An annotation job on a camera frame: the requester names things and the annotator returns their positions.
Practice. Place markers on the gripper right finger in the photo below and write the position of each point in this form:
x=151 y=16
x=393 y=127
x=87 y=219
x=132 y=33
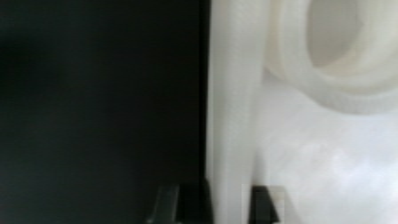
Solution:
x=263 y=206

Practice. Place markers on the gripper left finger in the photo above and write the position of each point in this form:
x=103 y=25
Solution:
x=182 y=205

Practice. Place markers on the white square table top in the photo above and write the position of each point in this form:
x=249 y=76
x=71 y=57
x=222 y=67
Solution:
x=302 y=110

